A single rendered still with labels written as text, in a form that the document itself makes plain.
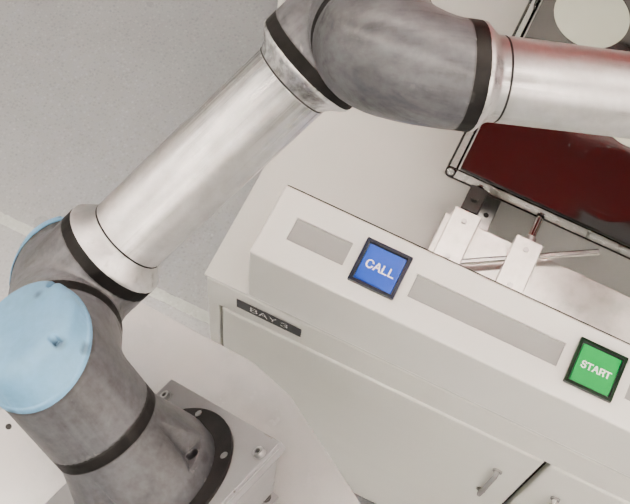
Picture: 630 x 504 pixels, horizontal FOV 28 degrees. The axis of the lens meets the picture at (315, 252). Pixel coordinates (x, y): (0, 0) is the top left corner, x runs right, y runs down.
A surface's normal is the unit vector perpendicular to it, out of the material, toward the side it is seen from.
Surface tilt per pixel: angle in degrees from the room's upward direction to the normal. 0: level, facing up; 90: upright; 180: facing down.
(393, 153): 0
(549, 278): 0
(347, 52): 52
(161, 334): 0
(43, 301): 39
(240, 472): 45
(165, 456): 30
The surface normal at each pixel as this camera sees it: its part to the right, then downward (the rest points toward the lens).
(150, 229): 0.02, 0.44
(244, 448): -0.48, -0.72
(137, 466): 0.28, 0.07
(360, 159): 0.06, -0.38
